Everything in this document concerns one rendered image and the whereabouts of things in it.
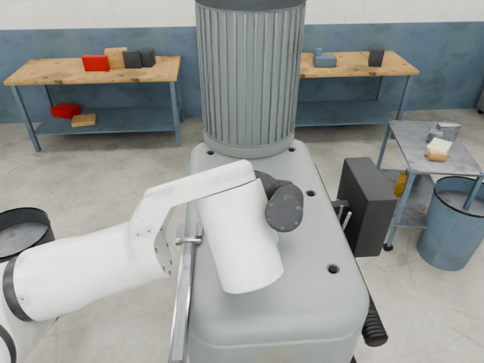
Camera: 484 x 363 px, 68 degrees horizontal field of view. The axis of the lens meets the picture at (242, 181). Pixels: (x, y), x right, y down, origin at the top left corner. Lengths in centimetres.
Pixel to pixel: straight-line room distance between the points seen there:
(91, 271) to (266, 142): 46
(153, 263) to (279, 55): 44
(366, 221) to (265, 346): 56
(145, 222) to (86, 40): 475
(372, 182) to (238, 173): 70
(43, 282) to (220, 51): 46
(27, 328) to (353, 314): 36
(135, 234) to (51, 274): 8
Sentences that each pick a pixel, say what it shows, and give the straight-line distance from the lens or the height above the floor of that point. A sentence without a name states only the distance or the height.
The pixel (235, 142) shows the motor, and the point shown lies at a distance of 72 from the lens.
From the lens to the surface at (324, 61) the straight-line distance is 441.
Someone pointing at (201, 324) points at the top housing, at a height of 188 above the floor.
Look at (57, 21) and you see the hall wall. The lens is 510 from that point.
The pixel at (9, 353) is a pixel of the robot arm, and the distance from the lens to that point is 40.
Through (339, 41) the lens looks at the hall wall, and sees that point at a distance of 508.
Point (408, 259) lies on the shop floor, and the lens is 334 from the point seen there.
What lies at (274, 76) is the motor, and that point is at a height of 206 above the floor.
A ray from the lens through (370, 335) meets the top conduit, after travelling 59.
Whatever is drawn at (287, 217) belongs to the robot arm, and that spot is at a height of 207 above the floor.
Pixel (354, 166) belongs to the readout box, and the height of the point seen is 173.
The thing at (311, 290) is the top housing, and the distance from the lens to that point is 51.
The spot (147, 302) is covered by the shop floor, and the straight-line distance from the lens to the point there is 288.
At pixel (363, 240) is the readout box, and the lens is 103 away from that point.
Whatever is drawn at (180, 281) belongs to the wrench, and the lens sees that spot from 50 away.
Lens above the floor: 229
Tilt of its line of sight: 36 degrees down
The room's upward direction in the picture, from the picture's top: straight up
